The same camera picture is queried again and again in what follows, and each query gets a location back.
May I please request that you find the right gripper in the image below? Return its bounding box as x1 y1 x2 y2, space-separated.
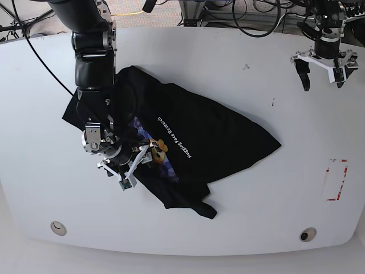
82 122 156 183

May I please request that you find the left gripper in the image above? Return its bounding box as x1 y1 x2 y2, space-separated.
291 38 358 83

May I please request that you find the black printed T-shirt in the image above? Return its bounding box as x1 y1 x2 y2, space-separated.
62 65 283 220

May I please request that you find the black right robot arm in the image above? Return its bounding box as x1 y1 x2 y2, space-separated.
49 1 364 188

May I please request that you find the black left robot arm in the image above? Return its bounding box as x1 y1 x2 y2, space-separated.
291 1 364 91

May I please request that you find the left table grommet hole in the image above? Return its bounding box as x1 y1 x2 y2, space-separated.
50 221 67 236

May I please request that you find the table grommet hole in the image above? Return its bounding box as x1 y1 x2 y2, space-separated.
299 227 317 242
50 221 67 236

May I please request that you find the red tape rectangle marking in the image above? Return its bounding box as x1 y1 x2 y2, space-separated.
323 159 349 202

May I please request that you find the right table grommet hole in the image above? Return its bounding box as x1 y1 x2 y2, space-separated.
299 227 317 242

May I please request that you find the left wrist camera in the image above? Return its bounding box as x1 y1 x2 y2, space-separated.
333 67 345 88

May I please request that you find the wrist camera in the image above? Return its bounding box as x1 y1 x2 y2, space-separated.
119 178 137 191
333 67 345 88

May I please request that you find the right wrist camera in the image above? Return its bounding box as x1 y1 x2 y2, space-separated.
119 178 137 191

